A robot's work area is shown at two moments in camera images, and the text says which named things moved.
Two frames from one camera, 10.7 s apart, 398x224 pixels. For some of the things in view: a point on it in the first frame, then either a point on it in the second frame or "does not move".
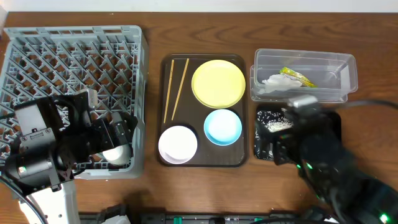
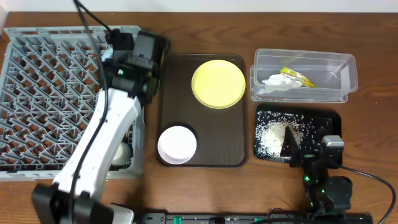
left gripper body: (115, 134) -> (137, 63)
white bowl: (177, 144) does not move
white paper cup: (119, 155) does not move
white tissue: (278, 82) does not move
